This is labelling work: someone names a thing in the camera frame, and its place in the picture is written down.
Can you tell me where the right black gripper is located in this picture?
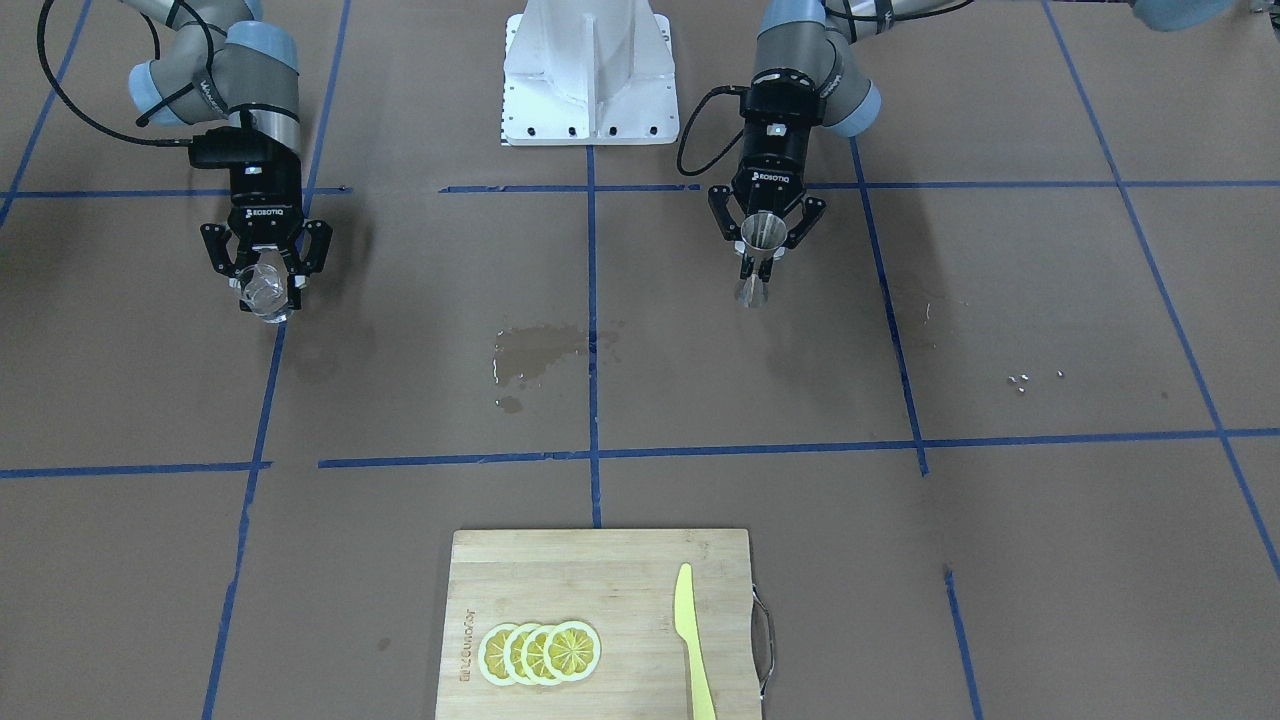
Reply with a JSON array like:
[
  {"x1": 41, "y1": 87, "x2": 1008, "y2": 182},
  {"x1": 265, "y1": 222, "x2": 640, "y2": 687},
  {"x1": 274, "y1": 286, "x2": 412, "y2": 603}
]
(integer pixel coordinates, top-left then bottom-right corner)
[{"x1": 200, "y1": 160, "x2": 333, "y2": 313}]

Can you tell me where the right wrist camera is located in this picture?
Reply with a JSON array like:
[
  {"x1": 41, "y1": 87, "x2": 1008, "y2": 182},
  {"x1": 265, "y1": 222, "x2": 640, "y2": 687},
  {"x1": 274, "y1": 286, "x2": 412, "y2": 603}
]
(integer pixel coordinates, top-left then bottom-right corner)
[{"x1": 188, "y1": 126, "x2": 294, "y2": 169}]

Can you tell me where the yellow plastic knife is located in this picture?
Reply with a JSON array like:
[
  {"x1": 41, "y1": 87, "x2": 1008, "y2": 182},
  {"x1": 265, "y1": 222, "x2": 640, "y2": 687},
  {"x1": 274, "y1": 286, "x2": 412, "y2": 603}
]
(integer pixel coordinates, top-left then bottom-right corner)
[{"x1": 673, "y1": 562, "x2": 717, "y2": 719}]

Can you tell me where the lemon slice two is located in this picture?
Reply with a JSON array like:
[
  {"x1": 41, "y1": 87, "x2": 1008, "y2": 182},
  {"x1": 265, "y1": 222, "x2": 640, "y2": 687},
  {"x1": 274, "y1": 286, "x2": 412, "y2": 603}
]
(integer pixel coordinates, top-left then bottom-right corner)
[{"x1": 524, "y1": 625, "x2": 558, "y2": 685}]

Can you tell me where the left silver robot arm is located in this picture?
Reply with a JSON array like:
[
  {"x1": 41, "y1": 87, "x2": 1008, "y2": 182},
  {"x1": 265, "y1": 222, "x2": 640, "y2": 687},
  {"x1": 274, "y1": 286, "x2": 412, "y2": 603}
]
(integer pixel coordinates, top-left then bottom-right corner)
[{"x1": 708, "y1": 1, "x2": 961, "y2": 306}]

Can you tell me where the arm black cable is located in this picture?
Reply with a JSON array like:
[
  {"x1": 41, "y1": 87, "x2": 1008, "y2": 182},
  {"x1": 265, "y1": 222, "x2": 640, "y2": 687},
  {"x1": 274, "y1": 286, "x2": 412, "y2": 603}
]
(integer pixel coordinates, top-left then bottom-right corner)
[
  {"x1": 36, "y1": 0, "x2": 216, "y2": 149},
  {"x1": 676, "y1": 85, "x2": 751, "y2": 179}
]

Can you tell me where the lemon slice three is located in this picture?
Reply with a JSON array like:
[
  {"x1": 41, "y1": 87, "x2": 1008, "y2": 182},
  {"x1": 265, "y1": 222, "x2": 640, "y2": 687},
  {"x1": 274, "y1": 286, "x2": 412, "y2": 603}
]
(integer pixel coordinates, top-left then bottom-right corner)
[{"x1": 502, "y1": 623, "x2": 538, "y2": 685}]

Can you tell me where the lemon slice four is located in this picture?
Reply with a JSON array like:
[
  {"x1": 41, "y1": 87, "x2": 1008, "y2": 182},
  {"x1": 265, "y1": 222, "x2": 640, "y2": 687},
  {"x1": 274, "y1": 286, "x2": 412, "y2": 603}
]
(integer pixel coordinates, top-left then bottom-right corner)
[{"x1": 479, "y1": 623, "x2": 516, "y2": 687}]

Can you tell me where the bamboo cutting board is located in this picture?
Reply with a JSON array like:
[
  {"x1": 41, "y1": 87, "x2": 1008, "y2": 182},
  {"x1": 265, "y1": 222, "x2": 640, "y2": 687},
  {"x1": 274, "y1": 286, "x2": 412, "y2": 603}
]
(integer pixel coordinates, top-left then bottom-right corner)
[{"x1": 434, "y1": 529, "x2": 763, "y2": 719}]

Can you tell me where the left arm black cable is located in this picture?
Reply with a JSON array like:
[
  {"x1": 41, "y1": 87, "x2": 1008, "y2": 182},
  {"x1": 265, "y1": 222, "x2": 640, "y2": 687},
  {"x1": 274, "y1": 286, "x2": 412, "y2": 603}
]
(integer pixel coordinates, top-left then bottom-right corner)
[{"x1": 676, "y1": 85, "x2": 751, "y2": 179}]

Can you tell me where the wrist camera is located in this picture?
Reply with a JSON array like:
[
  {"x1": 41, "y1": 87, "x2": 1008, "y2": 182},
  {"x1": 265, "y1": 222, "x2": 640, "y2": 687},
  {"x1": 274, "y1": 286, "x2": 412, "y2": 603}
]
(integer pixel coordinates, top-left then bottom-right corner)
[
  {"x1": 188, "y1": 126, "x2": 294, "y2": 169},
  {"x1": 740, "y1": 68, "x2": 826, "y2": 127}
]

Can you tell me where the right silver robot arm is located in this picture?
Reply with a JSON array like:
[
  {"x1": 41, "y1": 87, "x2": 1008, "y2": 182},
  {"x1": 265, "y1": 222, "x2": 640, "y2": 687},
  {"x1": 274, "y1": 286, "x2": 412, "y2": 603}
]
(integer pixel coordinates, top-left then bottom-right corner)
[{"x1": 128, "y1": 1, "x2": 332, "y2": 323}]

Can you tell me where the clear glass cup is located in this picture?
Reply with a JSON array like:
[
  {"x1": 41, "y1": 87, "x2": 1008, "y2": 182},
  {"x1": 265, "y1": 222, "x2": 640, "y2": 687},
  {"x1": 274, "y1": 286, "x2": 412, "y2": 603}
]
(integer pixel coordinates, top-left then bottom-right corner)
[{"x1": 233, "y1": 261, "x2": 293, "y2": 324}]

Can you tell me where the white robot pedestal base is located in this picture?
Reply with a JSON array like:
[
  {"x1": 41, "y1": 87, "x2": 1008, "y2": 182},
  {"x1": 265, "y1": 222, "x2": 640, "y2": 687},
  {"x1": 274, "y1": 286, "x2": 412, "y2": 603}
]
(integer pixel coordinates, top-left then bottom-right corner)
[{"x1": 500, "y1": 1, "x2": 680, "y2": 146}]

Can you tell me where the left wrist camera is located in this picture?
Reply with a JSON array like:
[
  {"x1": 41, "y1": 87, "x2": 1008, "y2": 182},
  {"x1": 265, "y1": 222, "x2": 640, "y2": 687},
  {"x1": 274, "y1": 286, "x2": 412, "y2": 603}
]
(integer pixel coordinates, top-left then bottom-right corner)
[{"x1": 740, "y1": 68, "x2": 826, "y2": 127}]

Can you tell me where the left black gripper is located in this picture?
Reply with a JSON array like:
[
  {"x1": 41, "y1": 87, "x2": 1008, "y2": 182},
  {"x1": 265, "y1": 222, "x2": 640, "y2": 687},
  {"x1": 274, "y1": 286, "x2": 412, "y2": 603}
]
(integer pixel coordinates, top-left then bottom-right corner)
[{"x1": 707, "y1": 115, "x2": 827, "y2": 281}]

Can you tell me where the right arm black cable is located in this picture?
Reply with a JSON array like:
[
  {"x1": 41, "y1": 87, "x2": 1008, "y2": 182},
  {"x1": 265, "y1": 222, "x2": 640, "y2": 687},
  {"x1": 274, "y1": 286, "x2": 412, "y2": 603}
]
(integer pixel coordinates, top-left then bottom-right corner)
[{"x1": 36, "y1": 0, "x2": 216, "y2": 149}]

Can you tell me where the steel jigger measuring cup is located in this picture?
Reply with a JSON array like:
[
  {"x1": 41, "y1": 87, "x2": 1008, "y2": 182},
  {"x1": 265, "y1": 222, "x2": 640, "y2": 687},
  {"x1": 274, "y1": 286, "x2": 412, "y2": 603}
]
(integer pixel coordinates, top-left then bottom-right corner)
[{"x1": 735, "y1": 211, "x2": 788, "y2": 307}]

